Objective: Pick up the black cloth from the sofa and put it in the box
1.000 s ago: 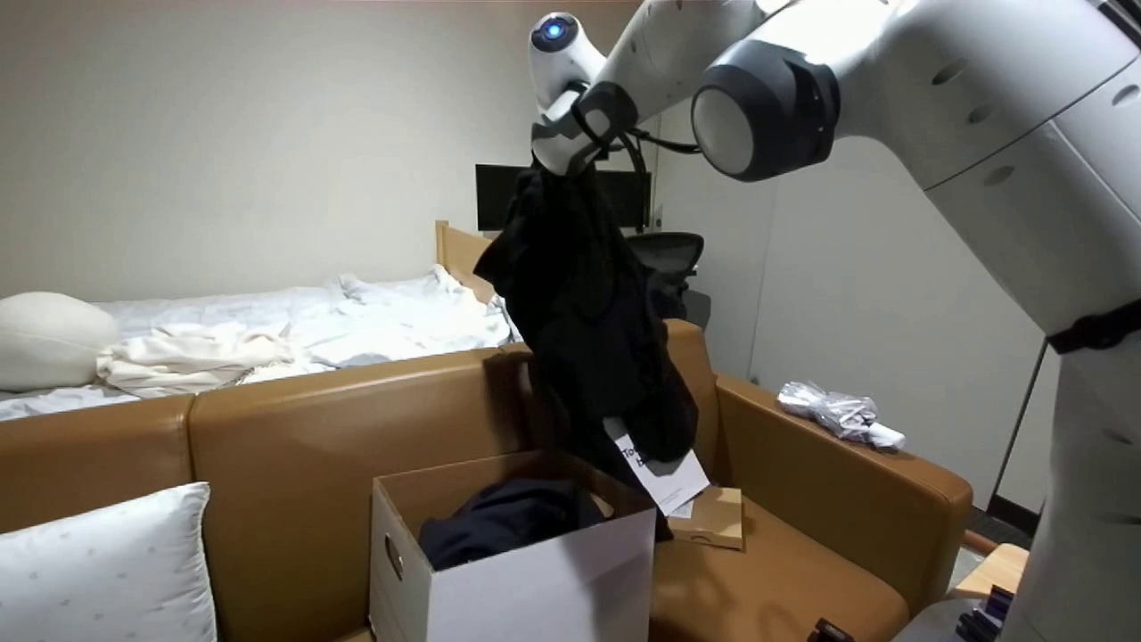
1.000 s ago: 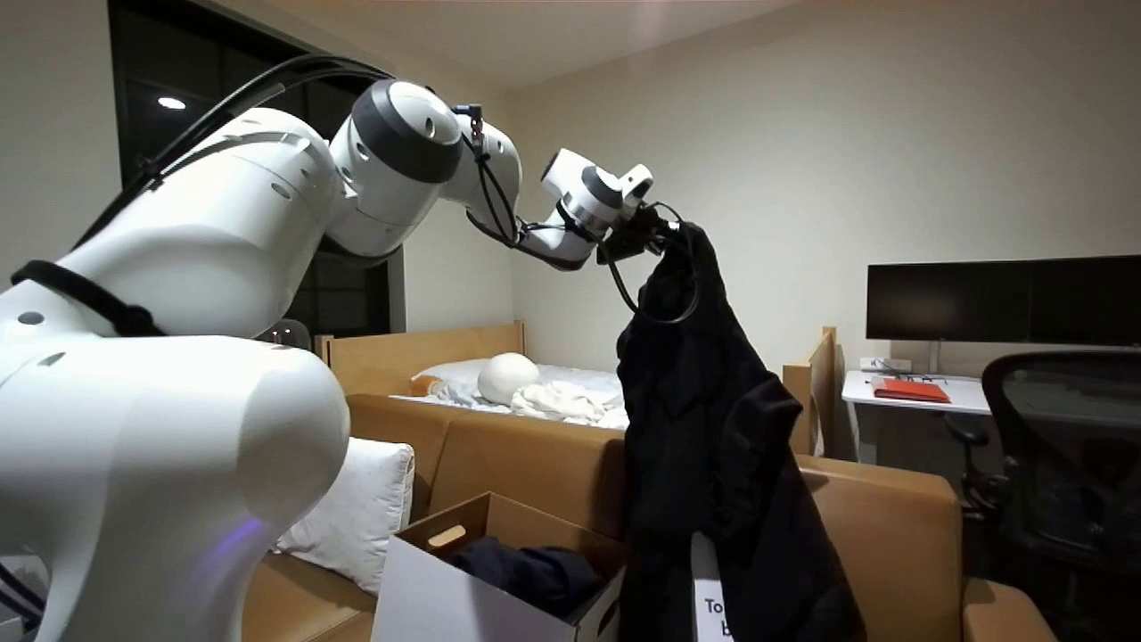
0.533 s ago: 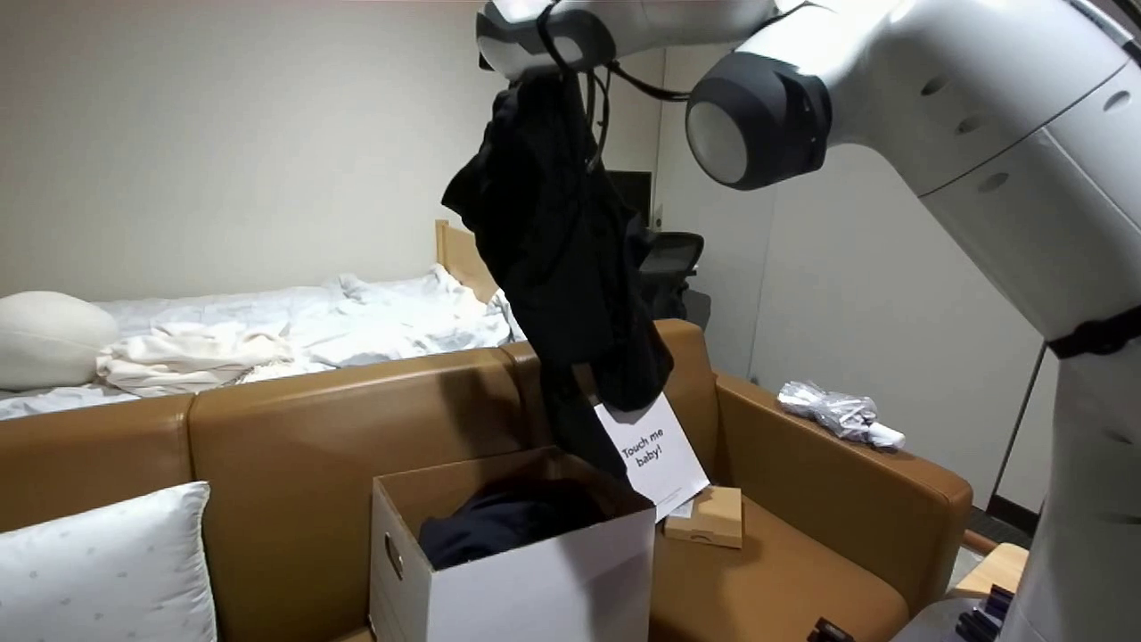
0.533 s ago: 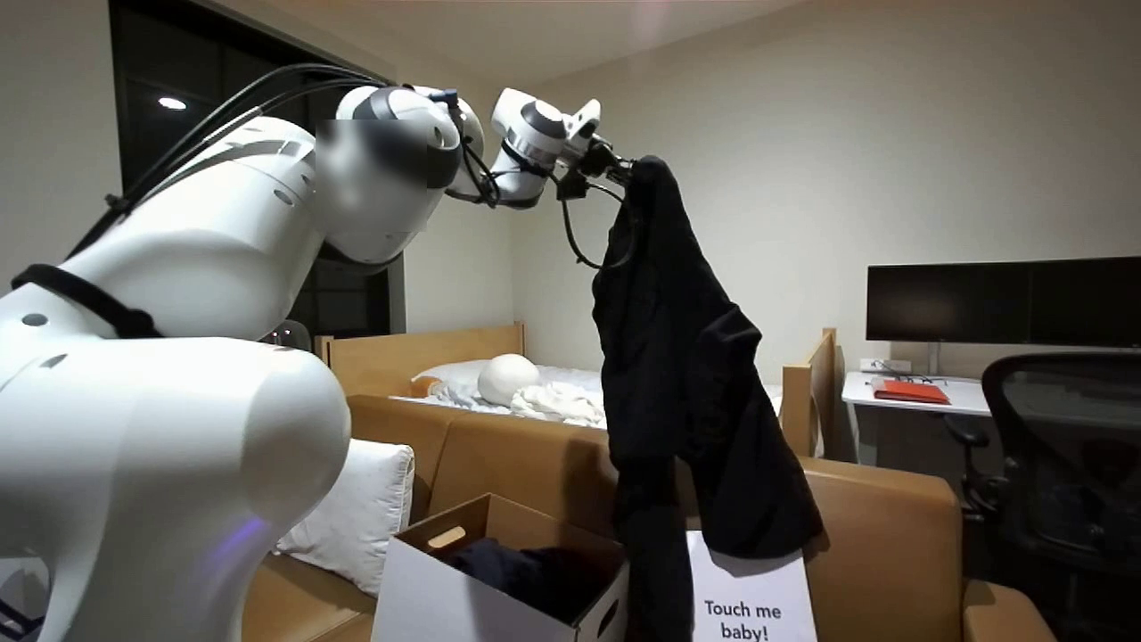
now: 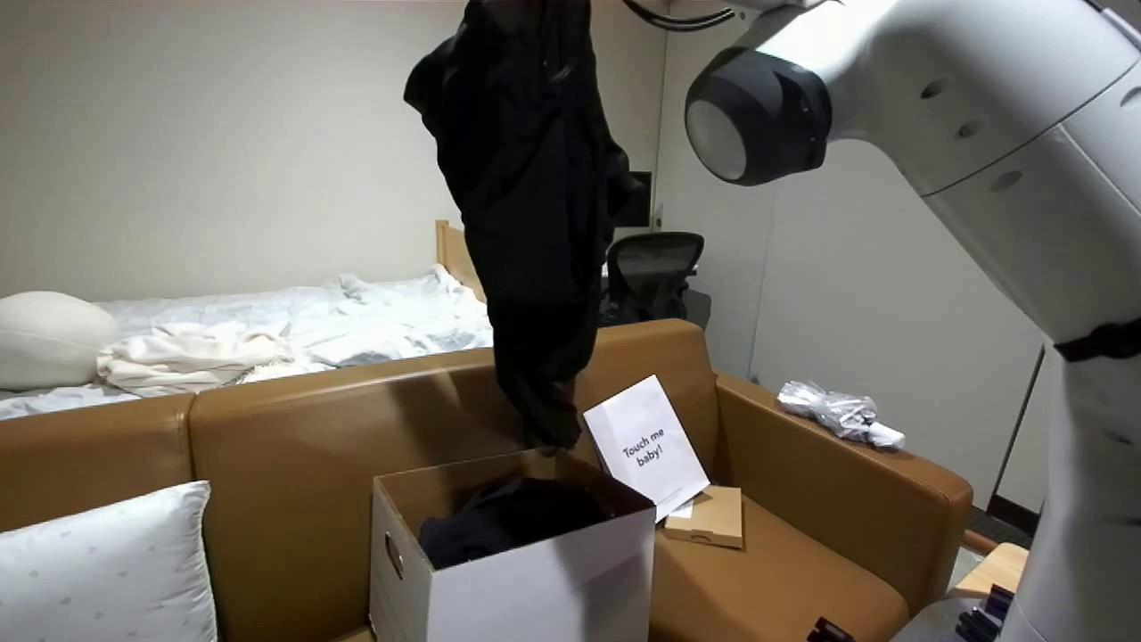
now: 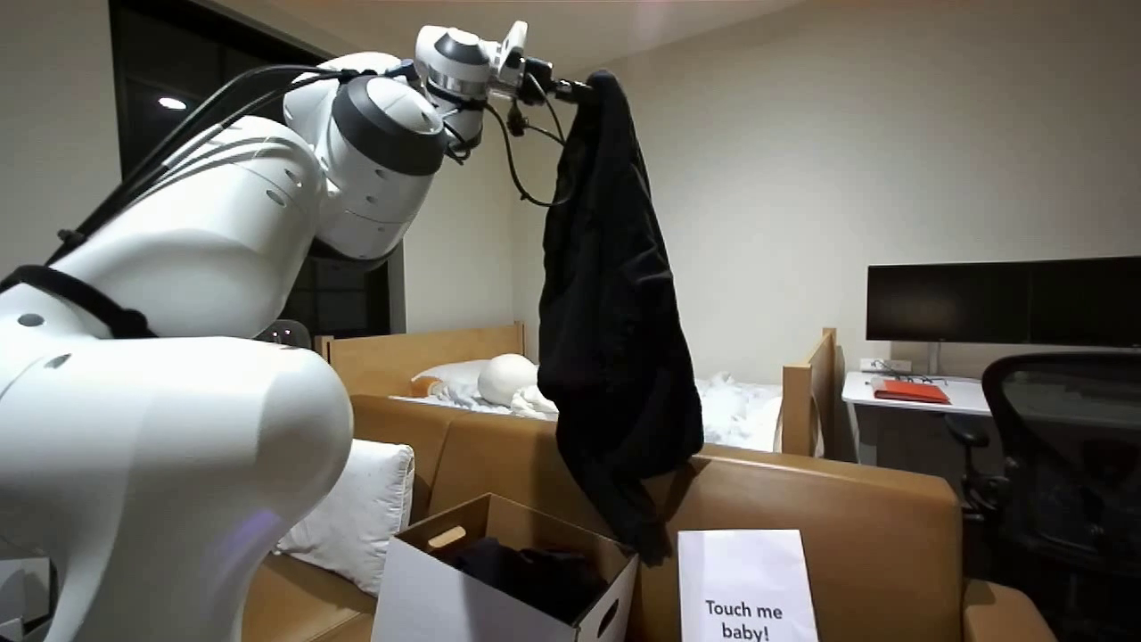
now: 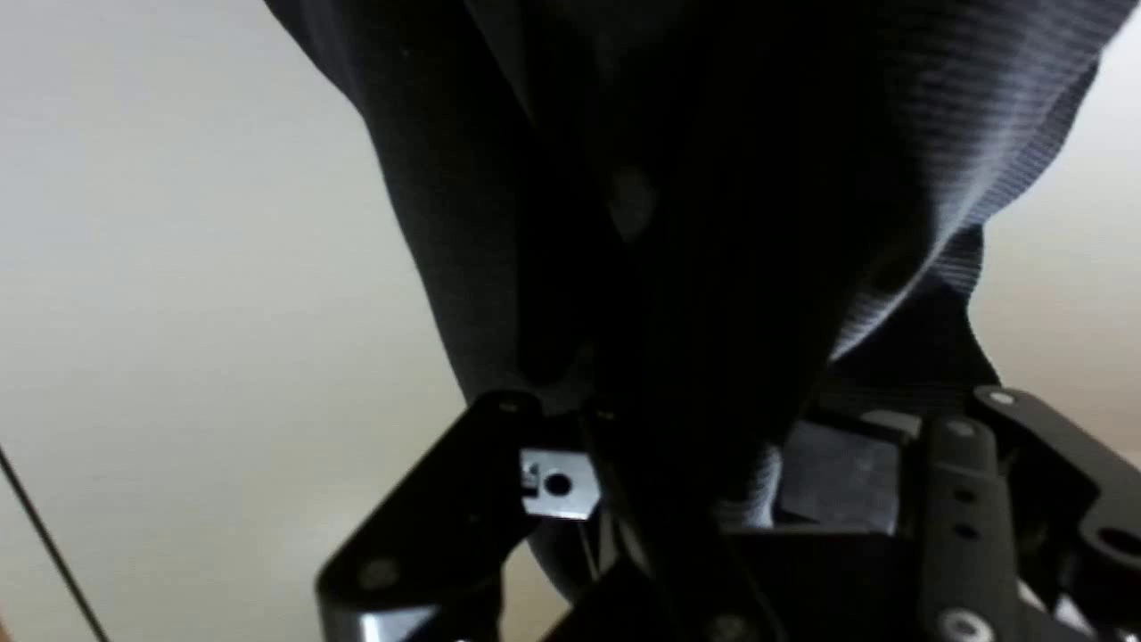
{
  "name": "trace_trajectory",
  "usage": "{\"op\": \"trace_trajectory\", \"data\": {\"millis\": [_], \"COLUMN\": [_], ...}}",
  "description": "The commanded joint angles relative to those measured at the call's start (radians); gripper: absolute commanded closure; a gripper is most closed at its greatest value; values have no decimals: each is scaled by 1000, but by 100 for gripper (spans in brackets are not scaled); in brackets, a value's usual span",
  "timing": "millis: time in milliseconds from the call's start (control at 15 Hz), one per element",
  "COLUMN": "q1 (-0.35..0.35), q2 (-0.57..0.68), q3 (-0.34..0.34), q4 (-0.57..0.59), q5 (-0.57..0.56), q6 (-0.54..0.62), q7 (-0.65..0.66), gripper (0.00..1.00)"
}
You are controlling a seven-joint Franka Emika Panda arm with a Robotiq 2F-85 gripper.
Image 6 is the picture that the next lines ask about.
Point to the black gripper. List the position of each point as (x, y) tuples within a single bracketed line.
[(555, 80)]

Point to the black cloth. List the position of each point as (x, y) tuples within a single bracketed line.
[(611, 334)]

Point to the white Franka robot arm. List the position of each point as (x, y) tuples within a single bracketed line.
[(201, 357)]

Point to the dark navy cloth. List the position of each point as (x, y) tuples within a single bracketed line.
[(540, 575)]

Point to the white cardboard box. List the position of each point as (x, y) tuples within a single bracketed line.
[(416, 601)]

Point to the brown leather sofa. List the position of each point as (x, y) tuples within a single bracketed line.
[(877, 537)]

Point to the dark window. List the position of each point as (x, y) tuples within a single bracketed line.
[(345, 290)]

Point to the round white pillow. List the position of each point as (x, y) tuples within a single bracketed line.
[(509, 380)]

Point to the white rumpled bedding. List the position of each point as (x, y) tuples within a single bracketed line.
[(736, 412)]

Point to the red flat item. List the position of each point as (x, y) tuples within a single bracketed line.
[(915, 392)]

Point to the white dotted square pillow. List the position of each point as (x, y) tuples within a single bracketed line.
[(350, 513)]

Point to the white desk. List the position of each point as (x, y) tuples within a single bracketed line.
[(915, 406)]

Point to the black computer monitor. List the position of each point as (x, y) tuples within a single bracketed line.
[(1000, 301)]

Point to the white paper sign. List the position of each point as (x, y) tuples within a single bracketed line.
[(742, 583)]

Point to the black office chair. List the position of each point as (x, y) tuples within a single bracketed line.
[(1072, 476)]

